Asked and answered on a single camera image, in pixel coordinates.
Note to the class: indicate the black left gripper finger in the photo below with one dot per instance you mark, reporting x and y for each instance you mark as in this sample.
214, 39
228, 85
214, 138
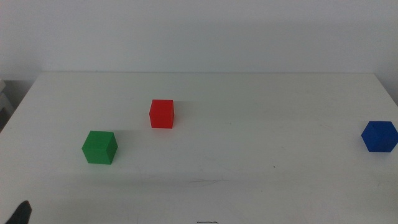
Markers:
21, 215

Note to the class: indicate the green cube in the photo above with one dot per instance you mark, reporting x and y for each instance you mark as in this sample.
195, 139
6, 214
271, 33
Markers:
99, 148

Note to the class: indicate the red cube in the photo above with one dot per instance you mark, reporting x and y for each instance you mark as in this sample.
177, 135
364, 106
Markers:
161, 114

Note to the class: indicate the blue cube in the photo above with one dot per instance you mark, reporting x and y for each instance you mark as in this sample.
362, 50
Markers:
380, 137

